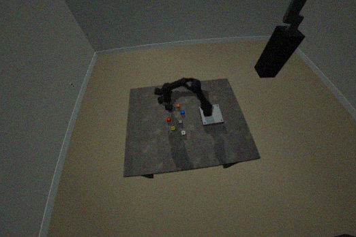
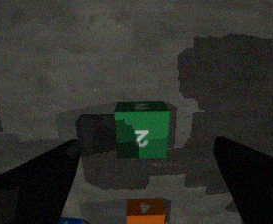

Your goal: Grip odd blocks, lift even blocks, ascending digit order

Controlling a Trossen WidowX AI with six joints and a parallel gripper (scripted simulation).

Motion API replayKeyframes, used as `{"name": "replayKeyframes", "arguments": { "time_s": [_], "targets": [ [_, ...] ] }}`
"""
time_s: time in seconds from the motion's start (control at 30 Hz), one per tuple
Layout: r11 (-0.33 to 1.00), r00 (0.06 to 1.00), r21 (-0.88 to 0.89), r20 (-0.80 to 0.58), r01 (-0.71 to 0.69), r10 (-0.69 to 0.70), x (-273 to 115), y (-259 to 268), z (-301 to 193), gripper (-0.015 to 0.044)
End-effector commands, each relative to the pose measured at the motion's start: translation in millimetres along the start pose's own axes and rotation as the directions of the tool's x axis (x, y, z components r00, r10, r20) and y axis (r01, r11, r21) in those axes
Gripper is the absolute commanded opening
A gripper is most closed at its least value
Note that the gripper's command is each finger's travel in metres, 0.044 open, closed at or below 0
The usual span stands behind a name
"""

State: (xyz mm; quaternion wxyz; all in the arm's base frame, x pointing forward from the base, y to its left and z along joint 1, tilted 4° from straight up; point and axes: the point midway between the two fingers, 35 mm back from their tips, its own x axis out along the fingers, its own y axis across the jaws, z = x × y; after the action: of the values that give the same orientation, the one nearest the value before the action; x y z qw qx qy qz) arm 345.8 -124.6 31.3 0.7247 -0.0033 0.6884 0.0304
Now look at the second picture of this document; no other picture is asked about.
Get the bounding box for green block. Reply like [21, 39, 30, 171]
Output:
[113, 101, 171, 159]

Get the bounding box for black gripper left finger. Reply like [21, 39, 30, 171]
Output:
[0, 139, 81, 224]

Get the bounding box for orange block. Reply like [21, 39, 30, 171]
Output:
[127, 198, 165, 224]

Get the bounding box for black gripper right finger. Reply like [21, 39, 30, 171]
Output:
[213, 137, 273, 224]

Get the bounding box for blue block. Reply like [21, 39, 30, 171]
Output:
[59, 217, 83, 224]

